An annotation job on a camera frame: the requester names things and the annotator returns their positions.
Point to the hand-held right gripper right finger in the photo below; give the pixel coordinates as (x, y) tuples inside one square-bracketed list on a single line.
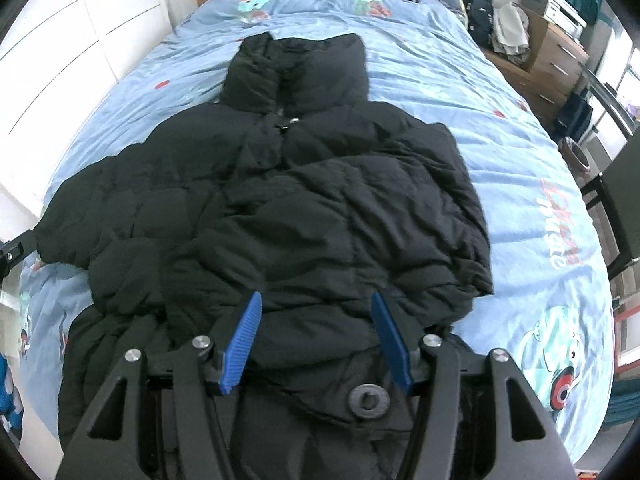
[(392, 345)]

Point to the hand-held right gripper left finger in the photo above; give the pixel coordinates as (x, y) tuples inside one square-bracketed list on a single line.
[(242, 345)]

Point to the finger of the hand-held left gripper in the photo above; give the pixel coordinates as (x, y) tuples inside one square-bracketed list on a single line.
[(17, 252)]

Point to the black puffer jacket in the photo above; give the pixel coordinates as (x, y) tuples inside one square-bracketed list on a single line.
[(300, 200)]

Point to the pile of pale clothes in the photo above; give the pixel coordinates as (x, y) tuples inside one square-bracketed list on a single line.
[(510, 30)]

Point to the white panelled wardrobe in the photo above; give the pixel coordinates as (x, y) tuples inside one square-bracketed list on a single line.
[(75, 35)]

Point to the brown waste bin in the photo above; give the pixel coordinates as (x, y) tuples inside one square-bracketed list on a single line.
[(576, 157)]

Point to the blue printed bed sheet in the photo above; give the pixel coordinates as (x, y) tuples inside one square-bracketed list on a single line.
[(450, 85)]

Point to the black chair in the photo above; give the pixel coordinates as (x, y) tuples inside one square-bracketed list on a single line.
[(625, 200)]

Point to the dark bag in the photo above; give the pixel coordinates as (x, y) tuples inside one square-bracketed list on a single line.
[(575, 112)]

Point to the wooden chest of drawers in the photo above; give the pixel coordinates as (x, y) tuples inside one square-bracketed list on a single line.
[(555, 60)]

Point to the black backpack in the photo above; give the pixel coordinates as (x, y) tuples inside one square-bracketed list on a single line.
[(477, 10)]

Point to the white printer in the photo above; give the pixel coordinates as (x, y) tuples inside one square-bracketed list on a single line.
[(550, 5)]

